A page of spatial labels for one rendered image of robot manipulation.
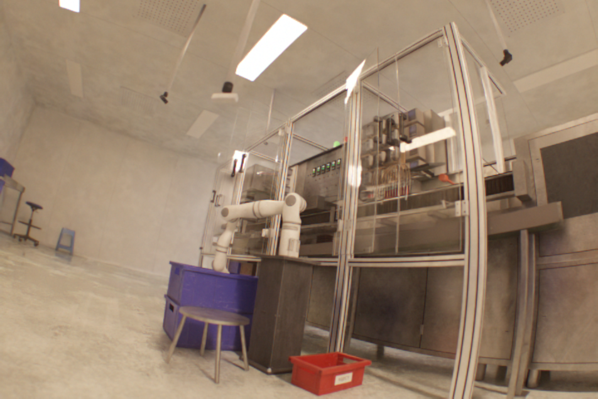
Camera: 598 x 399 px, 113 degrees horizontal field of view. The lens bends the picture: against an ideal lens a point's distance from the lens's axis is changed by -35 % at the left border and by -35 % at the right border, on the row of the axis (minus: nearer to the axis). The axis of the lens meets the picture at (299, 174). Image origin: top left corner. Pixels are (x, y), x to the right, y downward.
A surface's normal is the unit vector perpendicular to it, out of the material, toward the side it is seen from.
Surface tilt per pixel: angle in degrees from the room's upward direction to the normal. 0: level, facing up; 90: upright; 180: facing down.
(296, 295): 90
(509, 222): 90
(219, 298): 90
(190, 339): 90
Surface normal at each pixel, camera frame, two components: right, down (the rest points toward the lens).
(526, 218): -0.82, -0.29
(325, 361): 0.64, -0.18
